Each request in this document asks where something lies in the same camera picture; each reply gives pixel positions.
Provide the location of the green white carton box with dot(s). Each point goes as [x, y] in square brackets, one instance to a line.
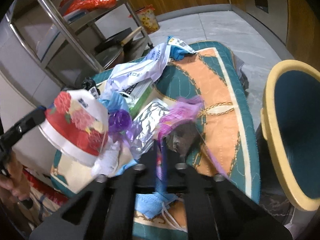
[136, 95]

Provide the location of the red plastic bag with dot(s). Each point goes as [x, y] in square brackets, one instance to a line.
[68, 6]

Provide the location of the white plastic bag blue text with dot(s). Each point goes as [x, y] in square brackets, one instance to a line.
[151, 67]

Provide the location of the teal orange patterned rug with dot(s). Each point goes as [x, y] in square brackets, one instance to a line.
[224, 121]

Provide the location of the stainless steel shelf rack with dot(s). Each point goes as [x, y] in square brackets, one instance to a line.
[67, 32]

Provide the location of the light blue plastic wrapper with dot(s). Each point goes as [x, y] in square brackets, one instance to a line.
[113, 101]

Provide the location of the black crumpled plastic bag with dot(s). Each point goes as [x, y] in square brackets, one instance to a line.
[86, 84]

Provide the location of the purple snack wrapper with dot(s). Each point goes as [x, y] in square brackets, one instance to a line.
[178, 132]

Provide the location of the purple plastic bottle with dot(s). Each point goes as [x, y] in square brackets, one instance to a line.
[119, 121]

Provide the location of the black pan wooden handle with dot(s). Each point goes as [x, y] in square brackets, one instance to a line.
[111, 51]

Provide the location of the blue face mask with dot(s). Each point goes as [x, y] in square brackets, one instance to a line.
[150, 205]

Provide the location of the yellow teal trash bin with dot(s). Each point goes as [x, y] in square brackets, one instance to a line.
[290, 126]

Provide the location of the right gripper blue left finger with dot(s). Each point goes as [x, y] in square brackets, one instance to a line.
[158, 172]

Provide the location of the silver foil blister pack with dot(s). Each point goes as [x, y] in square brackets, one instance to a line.
[140, 134]

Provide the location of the person's left hand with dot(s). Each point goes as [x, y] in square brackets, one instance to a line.
[16, 187]

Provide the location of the yellow floral container red lid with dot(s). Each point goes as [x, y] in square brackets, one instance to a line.
[148, 19]

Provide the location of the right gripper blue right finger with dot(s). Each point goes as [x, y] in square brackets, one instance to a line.
[164, 165]

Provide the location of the blue snack packet with barcode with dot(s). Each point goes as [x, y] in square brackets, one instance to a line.
[178, 48]

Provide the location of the stainless steel oven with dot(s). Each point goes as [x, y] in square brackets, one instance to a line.
[271, 13]

